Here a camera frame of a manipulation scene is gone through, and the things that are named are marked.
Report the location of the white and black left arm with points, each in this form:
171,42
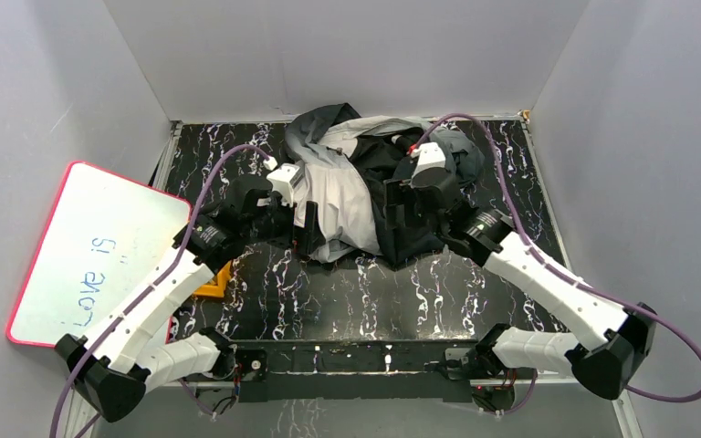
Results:
112,366

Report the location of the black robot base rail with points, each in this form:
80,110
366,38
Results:
403,369

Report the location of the orange plastic bin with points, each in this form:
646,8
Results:
217,286

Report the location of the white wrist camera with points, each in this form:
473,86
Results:
429,165
285,179

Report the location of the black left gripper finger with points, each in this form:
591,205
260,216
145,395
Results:
310,232
297,239

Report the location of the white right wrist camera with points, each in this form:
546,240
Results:
429,165

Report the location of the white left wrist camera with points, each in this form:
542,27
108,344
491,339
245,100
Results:
285,179

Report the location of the grey and black jacket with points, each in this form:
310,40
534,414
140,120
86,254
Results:
347,159

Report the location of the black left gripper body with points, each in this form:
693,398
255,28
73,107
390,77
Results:
301,224

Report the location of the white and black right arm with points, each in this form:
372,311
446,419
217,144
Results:
605,343

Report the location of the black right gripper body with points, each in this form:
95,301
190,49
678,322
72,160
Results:
416,207

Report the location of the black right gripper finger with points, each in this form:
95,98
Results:
397,204
414,235

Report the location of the pink framed whiteboard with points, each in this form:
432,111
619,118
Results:
105,233

